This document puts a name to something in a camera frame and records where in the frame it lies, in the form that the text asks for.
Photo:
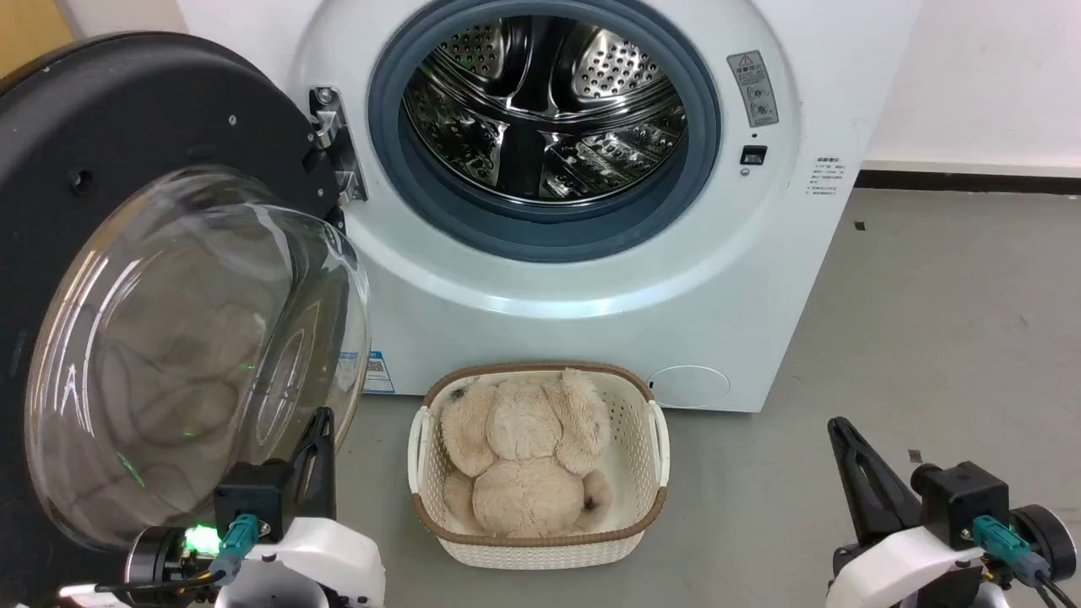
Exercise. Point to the black wall baseboard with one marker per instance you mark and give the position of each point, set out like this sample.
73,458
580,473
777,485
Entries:
971,181

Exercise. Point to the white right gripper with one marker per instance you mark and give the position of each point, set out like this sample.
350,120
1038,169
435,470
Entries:
904,570

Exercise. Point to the grey warning label sticker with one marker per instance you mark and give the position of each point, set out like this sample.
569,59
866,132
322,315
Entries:
753,89

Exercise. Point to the white woven laundry basket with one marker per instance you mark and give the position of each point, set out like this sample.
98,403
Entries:
642,473

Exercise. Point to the blue white energy sticker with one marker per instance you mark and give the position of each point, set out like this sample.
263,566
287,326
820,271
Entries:
376,373

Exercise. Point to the white front-load washing machine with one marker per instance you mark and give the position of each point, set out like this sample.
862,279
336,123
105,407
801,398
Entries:
591,338

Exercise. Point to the beige plush toy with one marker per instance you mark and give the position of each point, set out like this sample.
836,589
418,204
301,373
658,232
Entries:
524,473

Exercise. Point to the metal washer door hinge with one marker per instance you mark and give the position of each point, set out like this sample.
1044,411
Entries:
338,139

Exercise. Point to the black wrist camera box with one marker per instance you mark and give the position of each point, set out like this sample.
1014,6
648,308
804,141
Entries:
252,494
963,498

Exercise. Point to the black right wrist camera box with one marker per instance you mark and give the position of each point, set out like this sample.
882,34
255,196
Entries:
963,498

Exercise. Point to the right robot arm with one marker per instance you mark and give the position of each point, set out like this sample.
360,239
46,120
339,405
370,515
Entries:
1047,540

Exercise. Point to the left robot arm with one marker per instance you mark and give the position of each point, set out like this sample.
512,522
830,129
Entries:
156,561

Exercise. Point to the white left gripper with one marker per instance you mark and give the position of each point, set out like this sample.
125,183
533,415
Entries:
334,557

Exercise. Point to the black round glass washer door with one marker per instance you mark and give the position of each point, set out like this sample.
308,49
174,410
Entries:
127,110

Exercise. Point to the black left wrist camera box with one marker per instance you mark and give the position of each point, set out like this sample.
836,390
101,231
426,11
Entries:
252,494

